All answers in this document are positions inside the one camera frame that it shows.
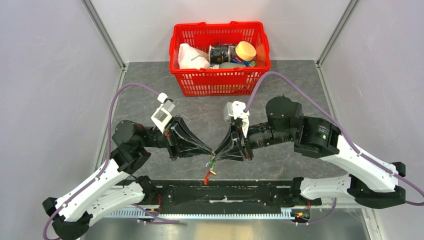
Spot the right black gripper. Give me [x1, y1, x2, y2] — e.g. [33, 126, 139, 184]
[214, 120, 295, 162]

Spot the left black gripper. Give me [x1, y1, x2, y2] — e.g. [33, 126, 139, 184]
[141, 114, 213, 161]

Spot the keyring with red fob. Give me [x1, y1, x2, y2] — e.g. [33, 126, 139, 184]
[203, 155, 218, 186]

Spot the green capped key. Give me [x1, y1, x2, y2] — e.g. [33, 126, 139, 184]
[207, 156, 217, 169]

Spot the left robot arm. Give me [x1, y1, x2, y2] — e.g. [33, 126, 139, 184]
[42, 116, 213, 240]

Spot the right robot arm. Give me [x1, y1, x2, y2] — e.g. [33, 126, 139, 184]
[208, 96, 406, 209]

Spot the red plastic shopping basket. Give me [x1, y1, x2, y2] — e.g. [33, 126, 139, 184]
[169, 21, 271, 97]

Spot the white crumpled bag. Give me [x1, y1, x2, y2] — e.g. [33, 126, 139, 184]
[177, 43, 210, 70]

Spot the grey round lid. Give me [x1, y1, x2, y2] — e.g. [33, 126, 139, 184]
[218, 62, 246, 69]

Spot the blue snack packet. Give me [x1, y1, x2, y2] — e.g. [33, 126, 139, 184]
[230, 55, 256, 67]

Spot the black printed can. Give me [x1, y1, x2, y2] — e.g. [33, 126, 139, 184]
[208, 44, 236, 65]

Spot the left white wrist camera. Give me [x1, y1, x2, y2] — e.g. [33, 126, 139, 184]
[150, 92, 175, 133]

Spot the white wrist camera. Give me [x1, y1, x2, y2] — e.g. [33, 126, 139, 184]
[223, 101, 250, 138]
[150, 92, 175, 133]

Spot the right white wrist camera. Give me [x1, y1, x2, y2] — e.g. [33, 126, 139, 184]
[223, 101, 250, 138]

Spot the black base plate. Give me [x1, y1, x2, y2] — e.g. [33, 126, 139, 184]
[137, 180, 322, 214]

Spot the slotted cable duct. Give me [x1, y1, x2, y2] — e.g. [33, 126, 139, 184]
[105, 206, 296, 221]

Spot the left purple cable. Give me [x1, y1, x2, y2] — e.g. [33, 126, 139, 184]
[42, 82, 162, 240]

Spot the purple cable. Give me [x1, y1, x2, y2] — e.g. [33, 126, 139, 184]
[244, 71, 424, 226]
[42, 82, 162, 240]

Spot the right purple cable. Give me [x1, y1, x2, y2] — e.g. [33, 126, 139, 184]
[244, 71, 424, 226]

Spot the left aluminium corner post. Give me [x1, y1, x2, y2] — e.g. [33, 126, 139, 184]
[81, 0, 127, 70]

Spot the aluminium corner post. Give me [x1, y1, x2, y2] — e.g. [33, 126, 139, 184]
[315, 0, 360, 68]
[81, 0, 127, 70]

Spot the right aluminium corner post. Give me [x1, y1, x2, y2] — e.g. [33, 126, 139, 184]
[315, 0, 360, 68]

